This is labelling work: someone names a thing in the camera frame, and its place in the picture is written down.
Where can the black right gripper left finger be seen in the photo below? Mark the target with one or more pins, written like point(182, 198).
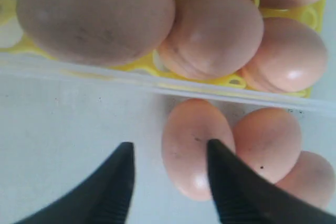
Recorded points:
point(104, 197)

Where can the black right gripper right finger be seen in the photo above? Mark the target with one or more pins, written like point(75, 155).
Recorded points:
point(242, 196)

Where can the clear plastic storage box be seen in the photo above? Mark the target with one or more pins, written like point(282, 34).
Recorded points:
point(59, 122)

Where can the yellow plastic egg tray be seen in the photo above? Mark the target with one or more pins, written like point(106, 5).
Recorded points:
point(311, 15)

